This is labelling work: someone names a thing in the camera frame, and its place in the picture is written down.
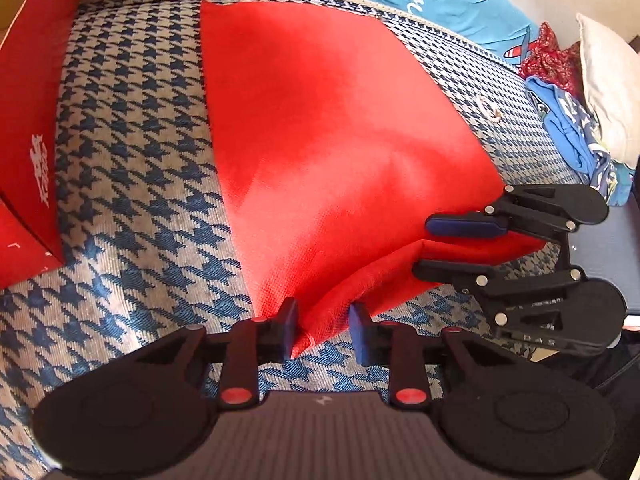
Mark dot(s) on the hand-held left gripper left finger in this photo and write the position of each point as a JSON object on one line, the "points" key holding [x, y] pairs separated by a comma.
{"points": [[288, 327]]}

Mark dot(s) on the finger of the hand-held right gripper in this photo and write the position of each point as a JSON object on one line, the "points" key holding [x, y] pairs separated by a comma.
{"points": [[460, 225], [445, 271]]}

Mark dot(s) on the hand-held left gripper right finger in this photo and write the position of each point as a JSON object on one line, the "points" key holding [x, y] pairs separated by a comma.
{"points": [[359, 330]]}

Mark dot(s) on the white elastic band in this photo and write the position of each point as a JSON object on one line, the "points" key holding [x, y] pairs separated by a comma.
{"points": [[497, 117]]}

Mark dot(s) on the red shopping bag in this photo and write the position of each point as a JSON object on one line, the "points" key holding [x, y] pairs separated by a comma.
{"points": [[325, 135]]}

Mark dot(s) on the blue patterned garment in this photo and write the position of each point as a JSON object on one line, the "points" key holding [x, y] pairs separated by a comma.
{"points": [[570, 130]]}

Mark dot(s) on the white pillow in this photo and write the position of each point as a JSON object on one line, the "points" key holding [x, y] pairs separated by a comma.
{"points": [[610, 85]]}

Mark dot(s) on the red floral cloth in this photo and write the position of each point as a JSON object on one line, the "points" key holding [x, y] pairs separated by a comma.
{"points": [[550, 60]]}

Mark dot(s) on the blue printed quilt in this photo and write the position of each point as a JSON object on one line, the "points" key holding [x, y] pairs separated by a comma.
{"points": [[450, 5]]}

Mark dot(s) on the blue white houndstooth mattress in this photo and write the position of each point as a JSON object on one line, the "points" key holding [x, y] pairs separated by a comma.
{"points": [[140, 160]]}

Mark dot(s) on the red shoe box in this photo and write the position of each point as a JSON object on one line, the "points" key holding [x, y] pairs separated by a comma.
{"points": [[35, 85]]}

